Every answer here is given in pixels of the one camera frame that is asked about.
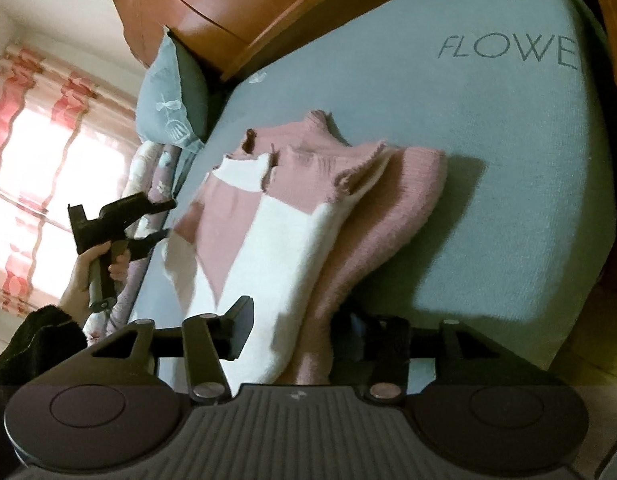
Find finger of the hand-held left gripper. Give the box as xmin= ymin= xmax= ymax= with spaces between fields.
xmin=127 ymin=229 xmax=172 ymax=262
xmin=138 ymin=198 xmax=178 ymax=217

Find blue pillow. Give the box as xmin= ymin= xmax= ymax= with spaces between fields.
xmin=135 ymin=27 xmax=210 ymax=153

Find pink and white sweater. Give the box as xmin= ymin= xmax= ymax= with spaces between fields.
xmin=162 ymin=109 xmax=449 ymax=386

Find folded floral quilt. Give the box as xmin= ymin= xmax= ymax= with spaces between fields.
xmin=83 ymin=139 xmax=189 ymax=346

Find person's left hand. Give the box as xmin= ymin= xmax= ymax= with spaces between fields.
xmin=57 ymin=240 xmax=133 ymax=322

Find wooden bed headboard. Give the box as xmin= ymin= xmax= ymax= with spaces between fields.
xmin=101 ymin=0 xmax=471 ymax=82

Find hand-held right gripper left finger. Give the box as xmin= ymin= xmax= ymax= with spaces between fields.
xmin=91 ymin=296 xmax=255 ymax=404

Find pink striped curtain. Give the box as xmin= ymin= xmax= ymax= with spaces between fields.
xmin=0 ymin=44 xmax=145 ymax=317

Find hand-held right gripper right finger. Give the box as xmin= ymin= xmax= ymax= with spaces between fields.
xmin=333 ymin=312 xmax=509 ymax=404

